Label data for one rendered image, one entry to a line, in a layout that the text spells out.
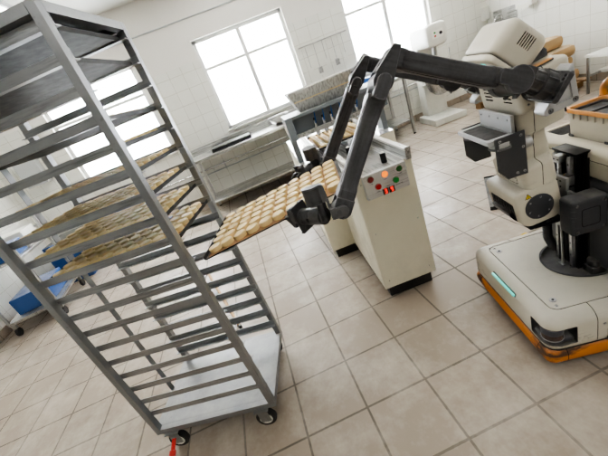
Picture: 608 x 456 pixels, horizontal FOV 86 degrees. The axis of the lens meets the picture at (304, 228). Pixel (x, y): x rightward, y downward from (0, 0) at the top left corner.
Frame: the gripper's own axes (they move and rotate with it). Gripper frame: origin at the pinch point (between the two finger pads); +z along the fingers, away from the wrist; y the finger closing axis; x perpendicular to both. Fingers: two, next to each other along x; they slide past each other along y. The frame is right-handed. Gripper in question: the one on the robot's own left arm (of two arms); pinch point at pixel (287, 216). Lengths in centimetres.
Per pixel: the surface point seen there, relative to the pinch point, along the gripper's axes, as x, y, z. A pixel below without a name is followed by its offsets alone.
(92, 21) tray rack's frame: -6, -85, 34
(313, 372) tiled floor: -11, 95, 39
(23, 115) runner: -40, -68, 38
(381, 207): 67, 41, 18
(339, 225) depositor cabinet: 92, 71, 87
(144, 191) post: -29.2, -31.7, 22.4
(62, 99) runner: -31, -66, 28
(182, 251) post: -31.0, -7.2, 24.3
